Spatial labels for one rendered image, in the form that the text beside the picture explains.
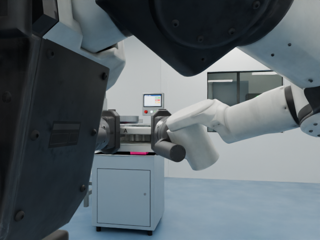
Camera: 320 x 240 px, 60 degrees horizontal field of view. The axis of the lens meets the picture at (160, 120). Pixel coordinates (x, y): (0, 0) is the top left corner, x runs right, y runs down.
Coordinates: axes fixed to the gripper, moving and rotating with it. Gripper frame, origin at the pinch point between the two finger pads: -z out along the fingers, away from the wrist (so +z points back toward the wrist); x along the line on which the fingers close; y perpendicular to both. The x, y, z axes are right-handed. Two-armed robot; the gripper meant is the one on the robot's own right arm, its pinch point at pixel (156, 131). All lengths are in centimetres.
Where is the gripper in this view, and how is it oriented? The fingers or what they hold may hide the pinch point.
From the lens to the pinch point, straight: 79.2
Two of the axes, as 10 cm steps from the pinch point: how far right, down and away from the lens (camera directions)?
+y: 9.5, -0.1, 3.2
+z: 3.2, 0.2, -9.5
